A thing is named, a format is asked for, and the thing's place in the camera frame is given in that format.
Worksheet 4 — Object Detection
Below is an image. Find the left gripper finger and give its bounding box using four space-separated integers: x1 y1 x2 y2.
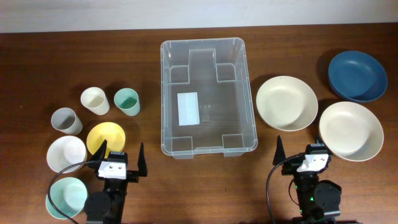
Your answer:
90 140 107 161
137 142 148 177

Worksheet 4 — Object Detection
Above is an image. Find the yellow small bowl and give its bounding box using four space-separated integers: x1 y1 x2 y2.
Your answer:
86 122 126 158

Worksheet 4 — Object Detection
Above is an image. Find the cream bowl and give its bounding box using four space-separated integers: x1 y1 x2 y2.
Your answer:
256 76 318 132
318 101 384 162

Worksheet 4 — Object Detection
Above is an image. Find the grey plastic cup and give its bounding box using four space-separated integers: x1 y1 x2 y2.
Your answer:
51 108 83 135

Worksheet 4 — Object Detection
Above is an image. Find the cream plastic cup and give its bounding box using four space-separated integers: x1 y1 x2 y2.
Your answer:
80 87 110 116

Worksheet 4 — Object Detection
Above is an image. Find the mint green plastic cup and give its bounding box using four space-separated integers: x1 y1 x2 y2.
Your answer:
114 88 141 116

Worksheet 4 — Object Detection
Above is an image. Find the dark blue bowl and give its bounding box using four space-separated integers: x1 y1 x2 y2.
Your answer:
328 50 388 103

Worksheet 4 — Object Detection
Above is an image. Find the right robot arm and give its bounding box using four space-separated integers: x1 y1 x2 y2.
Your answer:
271 136 342 223

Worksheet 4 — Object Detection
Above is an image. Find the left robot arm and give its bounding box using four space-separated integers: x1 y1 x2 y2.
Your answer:
84 140 148 223

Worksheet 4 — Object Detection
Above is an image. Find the white label in container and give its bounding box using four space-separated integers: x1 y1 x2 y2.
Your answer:
177 92 200 126

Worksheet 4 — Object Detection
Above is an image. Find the clear plastic storage container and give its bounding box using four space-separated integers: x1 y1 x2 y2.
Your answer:
160 37 258 159

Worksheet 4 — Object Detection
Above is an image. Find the white small bowl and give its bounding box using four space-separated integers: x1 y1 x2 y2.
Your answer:
47 136 87 172

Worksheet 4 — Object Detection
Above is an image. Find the mint green small bowl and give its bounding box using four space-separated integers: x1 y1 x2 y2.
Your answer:
50 177 88 218

